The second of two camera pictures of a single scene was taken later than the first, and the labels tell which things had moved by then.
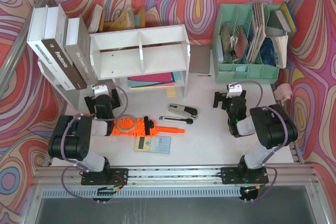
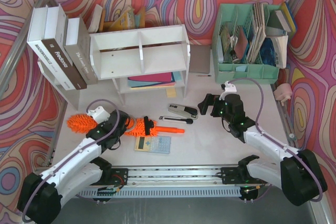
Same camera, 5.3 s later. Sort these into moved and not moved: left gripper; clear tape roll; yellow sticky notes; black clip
Moved: left gripper
Not moved: yellow sticky notes; black clip; clear tape roll
